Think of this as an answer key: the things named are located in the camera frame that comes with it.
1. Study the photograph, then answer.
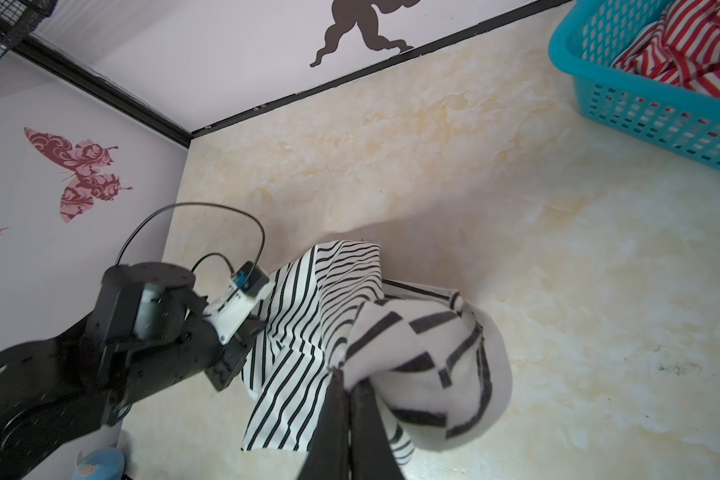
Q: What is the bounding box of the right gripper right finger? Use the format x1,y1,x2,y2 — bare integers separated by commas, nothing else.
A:
350,380,404,480

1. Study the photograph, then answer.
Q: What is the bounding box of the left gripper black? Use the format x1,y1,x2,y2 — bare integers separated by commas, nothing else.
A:
182,293,266,391

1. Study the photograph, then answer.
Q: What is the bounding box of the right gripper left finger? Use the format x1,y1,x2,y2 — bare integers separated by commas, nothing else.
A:
297,369,350,480

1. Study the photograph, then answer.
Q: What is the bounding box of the black white striped tank top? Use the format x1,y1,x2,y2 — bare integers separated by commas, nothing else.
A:
242,240,512,465

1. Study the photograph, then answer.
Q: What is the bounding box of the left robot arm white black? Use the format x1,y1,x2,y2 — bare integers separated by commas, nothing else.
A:
0,262,274,479

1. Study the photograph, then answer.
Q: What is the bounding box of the red white striped tank top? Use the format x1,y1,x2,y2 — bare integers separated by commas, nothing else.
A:
611,0,720,99

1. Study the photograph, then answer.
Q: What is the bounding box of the plush doll head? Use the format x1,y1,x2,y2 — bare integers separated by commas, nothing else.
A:
70,447,125,480

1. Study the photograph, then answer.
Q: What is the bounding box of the teal plastic basket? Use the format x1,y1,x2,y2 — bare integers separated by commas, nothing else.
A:
549,0,720,171

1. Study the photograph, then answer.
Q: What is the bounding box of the black wire basket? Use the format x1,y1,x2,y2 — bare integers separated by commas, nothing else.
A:
0,0,57,60

